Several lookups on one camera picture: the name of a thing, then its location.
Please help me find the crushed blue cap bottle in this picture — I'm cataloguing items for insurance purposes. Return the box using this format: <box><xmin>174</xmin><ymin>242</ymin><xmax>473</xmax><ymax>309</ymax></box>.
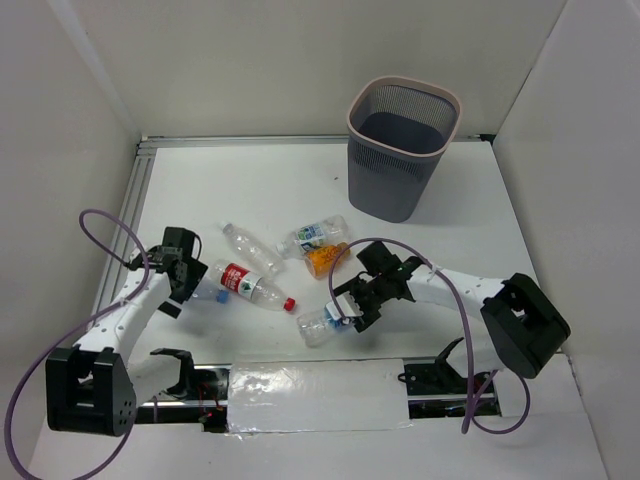
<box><xmin>192</xmin><ymin>278</ymin><xmax>229</xmax><ymax>304</ymax></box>

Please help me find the blue label water bottle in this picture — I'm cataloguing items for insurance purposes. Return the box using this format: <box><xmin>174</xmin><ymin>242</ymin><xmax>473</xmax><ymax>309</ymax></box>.
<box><xmin>296</xmin><ymin>308</ymin><xmax>351</xmax><ymax>348</ymax></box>

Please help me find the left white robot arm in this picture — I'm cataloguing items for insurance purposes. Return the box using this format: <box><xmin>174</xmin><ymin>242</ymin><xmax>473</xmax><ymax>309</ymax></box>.
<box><xmin>45</xmin><ymin>227</ymin><xmax>207</xmax><ymax>437</ymax></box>

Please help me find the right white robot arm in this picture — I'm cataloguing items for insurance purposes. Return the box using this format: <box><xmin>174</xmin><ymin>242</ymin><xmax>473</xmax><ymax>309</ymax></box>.
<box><xmin>324</xmin><ymin>239</ymin><xmax>571</xmax><ymax>395</ymax></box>

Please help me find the grey mesh waste bin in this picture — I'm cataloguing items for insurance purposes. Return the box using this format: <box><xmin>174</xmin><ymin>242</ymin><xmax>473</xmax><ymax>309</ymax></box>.
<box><xmin>346</xmin><ymin>76</ymin><xmax>462</xmax><ymax>223</ymax></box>

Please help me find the red label water bottle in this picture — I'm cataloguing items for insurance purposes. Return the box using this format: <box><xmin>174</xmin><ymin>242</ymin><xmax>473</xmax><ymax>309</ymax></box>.
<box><xmin>212</xmin><ymin>260</ymin><xmax>296</xmax><ymax>312</ymax></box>

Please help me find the orange drink bottle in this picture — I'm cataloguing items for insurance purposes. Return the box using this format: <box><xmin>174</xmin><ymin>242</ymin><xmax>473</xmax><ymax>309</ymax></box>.
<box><xmin>304</xmin><ymin>242</ymin><xmax>350</xmax><ymax>279</ymax></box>

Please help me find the green blue label bottle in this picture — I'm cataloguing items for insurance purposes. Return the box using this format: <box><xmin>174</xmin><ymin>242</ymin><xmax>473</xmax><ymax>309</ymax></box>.
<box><xmin>276</xmin><ymin>215</ymin><xmax>350</xmax><ymax>259</ymax></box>

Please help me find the shiny tape sheet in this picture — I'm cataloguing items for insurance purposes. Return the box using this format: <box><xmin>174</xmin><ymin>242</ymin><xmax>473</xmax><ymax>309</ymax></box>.
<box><xmin>227</xmin><ymin>359</ymin><xmax>410</xmax><ymax>434</ymax></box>

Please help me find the clear unlabelled plastic bottle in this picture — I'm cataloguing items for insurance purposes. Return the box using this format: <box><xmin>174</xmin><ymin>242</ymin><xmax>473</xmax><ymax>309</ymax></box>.
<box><xmin>220</xmin><ymin>221</ymin><xmax>285</xmax><ymax>278</ymax></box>

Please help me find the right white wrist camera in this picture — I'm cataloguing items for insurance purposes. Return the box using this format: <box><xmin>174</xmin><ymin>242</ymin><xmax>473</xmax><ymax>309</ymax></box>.
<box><xmin>325</xmin><ymin>293</ymin><xmax>363</xmax><ymax>328</ymax></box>

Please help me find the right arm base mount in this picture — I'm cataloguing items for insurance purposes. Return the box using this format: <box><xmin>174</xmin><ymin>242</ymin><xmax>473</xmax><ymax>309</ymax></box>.
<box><xmin>394</xmin><ymin>357</ymin><xmax>501</xmax><ymax>419</ymax></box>

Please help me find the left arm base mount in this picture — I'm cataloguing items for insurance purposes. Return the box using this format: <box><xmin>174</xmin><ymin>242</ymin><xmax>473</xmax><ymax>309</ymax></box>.
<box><xmin>136</xmin><ymin>364</ymin><xmax>231</xmax><ymax>434</ymax></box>

